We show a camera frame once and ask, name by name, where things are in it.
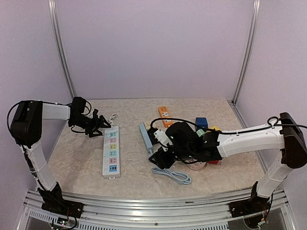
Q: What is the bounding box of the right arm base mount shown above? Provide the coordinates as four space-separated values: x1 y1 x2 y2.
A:
228 200 270 218

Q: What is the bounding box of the red cube socket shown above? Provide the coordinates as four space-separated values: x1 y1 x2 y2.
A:
208 160 221 165

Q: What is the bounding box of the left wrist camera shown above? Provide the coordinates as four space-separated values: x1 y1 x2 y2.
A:
91 109 98 119

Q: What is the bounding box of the light green cube socket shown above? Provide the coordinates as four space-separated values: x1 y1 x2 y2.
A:
196 129 206 138

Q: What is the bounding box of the orange power strip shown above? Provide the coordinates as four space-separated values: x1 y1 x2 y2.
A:
158 106 173 128

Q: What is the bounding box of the aluminium frame post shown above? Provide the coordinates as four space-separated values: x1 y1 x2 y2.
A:
48 0 77 99
232 0 260 107

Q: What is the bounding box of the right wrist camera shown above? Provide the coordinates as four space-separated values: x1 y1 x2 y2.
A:
154 129 173 151

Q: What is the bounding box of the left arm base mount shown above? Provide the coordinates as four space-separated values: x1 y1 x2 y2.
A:
41 200 84 219

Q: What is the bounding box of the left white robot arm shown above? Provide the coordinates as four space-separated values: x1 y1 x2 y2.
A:
7 97 111 213

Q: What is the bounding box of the left aluminium frame post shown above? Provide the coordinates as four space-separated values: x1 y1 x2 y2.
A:
48 0 77 99

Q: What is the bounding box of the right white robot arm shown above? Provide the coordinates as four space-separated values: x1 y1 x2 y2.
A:
149 113 307 213

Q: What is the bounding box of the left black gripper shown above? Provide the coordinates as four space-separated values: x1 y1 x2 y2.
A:
70 114 111 137

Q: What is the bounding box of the white cable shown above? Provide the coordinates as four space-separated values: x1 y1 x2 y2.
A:
105 114 120 127

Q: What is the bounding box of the beige cube socket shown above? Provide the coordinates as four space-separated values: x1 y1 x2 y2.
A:
143 121 154 130

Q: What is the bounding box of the yellow cube socket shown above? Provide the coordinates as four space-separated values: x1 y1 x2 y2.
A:
207 126 222 132

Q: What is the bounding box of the white power strip blue USB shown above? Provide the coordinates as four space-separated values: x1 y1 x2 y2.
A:
102 126 121 180

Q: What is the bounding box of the white round socket base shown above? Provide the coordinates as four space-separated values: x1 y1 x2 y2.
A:
186 162 207 171

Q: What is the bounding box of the right aluminium frame post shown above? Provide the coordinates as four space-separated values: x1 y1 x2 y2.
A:
232 0 260 107

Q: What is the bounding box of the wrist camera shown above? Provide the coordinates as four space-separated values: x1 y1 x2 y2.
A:
91 109 98 119
154 129 173 151

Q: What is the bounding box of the front aluminium rail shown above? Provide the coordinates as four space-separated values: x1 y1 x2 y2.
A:
16 189 298 230

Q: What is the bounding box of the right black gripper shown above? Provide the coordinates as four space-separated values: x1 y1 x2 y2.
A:
148 145 195 170

